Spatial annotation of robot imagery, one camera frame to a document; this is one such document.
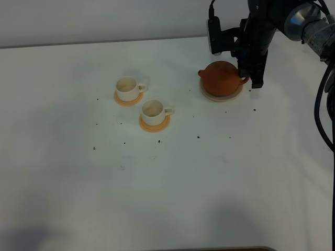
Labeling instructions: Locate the near white teacup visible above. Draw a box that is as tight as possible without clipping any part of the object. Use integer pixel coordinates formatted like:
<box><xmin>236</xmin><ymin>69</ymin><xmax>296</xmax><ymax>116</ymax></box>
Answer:
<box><xmin>141</xmin><ymin>99</ymin><xmax>174</xmax><ymax>126</ymax></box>

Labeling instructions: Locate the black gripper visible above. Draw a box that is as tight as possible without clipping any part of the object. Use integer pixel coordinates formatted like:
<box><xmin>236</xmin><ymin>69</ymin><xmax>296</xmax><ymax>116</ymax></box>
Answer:
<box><xmin>235</xmin><ymin>1</ymin><xmax>276</xmax><ymax>88</ymax></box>

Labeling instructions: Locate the orange coaster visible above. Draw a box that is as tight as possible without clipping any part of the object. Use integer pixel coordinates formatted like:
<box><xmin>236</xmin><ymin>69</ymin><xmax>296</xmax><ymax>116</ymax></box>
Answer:
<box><xmin>114</xmin><ymin>91</ymin><xmax>143</xmax><ymax>106</ymax></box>
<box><xmin>139</xmin><ymin>115</ymin><xmax>171</xmax><ymax>133</ymax></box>

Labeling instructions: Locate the white teacup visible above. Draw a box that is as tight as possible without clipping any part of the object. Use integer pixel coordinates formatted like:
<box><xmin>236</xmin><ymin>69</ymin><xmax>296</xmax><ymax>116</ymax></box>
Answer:
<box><xmin>141</xmin><ymin>99</ymin><xmax>174</xmax><ymax>126</ymax></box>
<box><xmin>116</xmin><ymin>76</ymin><xmax>148</xmax><ymax>102</ymax></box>

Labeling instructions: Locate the far white teacup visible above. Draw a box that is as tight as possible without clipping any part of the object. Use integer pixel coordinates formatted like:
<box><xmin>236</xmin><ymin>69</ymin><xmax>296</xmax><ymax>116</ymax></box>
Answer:
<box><xmin>116</xmin><ymin>76</ymin><xmax>148</xmax><ymax>102</ymax></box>

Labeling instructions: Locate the brown clay teapot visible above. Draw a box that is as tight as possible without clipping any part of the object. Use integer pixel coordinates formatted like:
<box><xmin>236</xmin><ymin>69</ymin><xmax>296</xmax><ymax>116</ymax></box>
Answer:
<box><xmin>198</xmin><ymin>61</ymin><xmax>249</xmax><ymax>97</ymax></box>

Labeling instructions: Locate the far orange coaster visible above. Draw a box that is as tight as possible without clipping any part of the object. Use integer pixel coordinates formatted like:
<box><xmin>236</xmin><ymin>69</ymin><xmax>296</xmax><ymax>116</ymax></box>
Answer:
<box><xmin>114</xmin><ymin>91</ymin><xmax>143</xmax><ymax>106</ymax></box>

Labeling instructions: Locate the near orange coaster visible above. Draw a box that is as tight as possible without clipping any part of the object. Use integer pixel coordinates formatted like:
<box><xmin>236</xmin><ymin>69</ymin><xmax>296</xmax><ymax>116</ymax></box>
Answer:
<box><xmin>139</xmin><ymin>115</ymin><xmax>171</xmax><ymax>133</ymax></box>

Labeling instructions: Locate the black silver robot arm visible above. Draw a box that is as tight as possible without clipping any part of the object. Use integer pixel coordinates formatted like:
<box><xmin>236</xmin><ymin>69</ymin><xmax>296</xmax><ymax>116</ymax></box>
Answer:
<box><xmin>232</xmin><ymin>1</ymin><xmax>334</xmax><ymax>88</ymax></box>

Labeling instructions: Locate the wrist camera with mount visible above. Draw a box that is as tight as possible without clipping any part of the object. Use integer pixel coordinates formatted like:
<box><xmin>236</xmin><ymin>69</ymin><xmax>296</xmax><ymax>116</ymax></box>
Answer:
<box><xmin>207</xmin><ymin>16</ymin><xmax>240</xmax><ymax>55</ymax></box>

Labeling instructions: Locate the beige teapot coaster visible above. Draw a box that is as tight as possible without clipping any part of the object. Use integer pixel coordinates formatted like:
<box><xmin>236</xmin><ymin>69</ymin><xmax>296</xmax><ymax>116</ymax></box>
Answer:
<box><xmin>199</xmin><ymin>80</ymin><xmax>243</xmax><ymax>102</ymax></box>

